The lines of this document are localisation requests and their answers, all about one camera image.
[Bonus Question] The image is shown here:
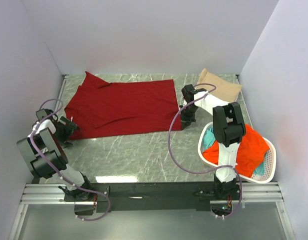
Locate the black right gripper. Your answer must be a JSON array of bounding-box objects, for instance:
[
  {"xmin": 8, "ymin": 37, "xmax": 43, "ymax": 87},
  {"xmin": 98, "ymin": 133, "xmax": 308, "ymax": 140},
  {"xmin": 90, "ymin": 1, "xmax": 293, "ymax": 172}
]
[{"xmin": 180, "ymin": 104, "xmax": 199, "ymax": 130}]

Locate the red t shirt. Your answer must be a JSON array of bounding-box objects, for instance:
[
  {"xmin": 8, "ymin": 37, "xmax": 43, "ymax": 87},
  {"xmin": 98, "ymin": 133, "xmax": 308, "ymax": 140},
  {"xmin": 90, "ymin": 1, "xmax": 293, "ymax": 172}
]
[{"xmin": 64, "ymin": 72, "xmax": 182, "ymax": 140}]

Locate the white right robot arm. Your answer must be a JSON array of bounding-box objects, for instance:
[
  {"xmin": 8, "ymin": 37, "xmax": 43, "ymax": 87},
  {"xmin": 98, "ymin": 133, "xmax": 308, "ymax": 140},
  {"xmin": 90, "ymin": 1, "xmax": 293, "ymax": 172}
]
[{"xmin": 180, "ymin": 84, "xmax": 246, "ymax": 200}]

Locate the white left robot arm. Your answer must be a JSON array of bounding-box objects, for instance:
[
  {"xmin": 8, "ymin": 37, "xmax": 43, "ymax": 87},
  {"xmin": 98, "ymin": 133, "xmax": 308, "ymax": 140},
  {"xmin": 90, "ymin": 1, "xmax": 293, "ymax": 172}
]
[{"xmin": 16, "ymin": 108, "xmax": 94, "ymax": 201}]

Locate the teal t shirt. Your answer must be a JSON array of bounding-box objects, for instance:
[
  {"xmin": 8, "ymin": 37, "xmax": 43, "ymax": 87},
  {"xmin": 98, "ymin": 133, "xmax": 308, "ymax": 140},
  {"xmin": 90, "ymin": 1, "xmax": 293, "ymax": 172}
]
[{"xmin": 202, "ymin": 127, "xmax": 216, "ymax": 150}]

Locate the beige folded t shirt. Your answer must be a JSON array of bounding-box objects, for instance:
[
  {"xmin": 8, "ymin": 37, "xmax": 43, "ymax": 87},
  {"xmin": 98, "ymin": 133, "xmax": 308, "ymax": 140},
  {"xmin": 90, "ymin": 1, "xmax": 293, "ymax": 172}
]
[{"xmin": 196, "ymin": 68, "xmax": 242, "ymax": 103}]

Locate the orange t shirt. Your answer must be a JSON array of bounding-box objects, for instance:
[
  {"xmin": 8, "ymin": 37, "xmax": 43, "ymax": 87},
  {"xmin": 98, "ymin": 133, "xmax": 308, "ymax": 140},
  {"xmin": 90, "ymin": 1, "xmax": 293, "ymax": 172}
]
[{"xmin": 202, "ymin": 124, "xmax": 270, "ymax": 178}]

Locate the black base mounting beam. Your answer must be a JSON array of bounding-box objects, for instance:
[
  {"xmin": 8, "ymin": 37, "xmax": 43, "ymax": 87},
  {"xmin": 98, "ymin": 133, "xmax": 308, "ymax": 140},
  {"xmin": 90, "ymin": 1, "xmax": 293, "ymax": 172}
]
[{"xmin": 63, "ymin": 181, "xmax": 244, "ymax": 216}]

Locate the white laundry basket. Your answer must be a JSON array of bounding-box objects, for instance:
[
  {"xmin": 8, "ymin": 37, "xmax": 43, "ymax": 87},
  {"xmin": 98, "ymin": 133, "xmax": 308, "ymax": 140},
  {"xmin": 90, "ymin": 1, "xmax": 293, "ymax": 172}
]
[{"xmin": 198, "ymin": 122, "xmax": 277, "ymax": 184}]

